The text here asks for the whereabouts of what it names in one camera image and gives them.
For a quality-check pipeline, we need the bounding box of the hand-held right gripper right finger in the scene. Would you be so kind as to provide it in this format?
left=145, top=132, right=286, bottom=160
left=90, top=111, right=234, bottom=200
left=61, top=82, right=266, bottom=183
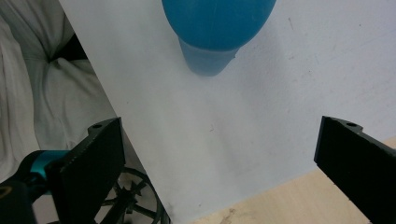
left=313, top=115, right=396, bottom=224

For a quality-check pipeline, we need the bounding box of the blue round container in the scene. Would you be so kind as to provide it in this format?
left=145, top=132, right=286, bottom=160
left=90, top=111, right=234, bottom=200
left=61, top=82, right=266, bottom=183
left=161, top=0, right=277, bottom=77

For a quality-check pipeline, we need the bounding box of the white cloth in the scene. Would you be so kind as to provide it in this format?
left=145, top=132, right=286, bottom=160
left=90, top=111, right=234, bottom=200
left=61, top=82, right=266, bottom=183
left=0, top=0, right=118, bottom=185

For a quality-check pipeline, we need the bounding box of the black spoked stand base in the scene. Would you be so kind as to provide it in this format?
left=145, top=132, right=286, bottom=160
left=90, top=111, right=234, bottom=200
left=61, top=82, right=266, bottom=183
left=94, top=166, right=171, bottom=224

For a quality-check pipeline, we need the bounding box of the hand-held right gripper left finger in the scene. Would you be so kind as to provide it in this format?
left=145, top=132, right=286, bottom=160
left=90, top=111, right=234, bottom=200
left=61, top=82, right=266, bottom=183
left=46, top=117, right=126, bottom=224

